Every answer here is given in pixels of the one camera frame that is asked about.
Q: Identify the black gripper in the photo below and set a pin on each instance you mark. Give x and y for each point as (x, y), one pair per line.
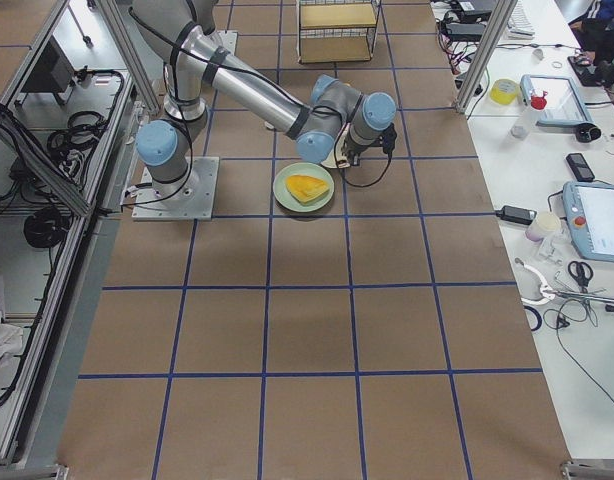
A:
(351, 154)

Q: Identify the white two-slot toaster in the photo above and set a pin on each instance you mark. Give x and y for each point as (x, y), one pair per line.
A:
(332, 159)

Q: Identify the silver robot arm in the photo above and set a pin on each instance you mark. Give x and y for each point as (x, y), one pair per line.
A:
(339, 121)

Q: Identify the toasted bread on plate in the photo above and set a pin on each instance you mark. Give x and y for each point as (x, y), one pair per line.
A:
(306, 189)

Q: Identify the light green plate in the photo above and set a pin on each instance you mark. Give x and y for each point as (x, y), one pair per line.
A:
(285, 199)

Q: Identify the yellow tape roll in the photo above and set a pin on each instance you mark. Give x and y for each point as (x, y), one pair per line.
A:
(504, 91)

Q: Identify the black power adapter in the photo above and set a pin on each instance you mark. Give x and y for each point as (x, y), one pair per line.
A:
(516, 215)

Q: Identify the red capped squeeze bottle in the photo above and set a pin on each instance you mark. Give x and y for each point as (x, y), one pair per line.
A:
(527, 121)

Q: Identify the white paper cup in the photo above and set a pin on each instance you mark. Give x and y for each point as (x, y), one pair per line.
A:
(545, 223)

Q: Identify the upper teach pendant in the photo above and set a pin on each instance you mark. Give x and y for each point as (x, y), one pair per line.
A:
(565, 106)

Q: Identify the teach pendant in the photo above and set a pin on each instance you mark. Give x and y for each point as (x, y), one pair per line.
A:
(565, 106)
(589, 209)

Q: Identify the lower teach pendant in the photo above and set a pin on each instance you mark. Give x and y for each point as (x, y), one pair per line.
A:
(589, 209)

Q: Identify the black scissors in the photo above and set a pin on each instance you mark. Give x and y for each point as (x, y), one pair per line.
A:
(582, 273)

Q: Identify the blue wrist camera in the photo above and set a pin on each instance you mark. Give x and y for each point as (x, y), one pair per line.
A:
(388, 140)

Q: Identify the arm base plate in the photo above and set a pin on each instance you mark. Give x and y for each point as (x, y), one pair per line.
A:
(191, 197)
(225, 41)

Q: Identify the aluminium frame post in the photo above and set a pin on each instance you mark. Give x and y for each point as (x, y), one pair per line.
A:
(496, 25)

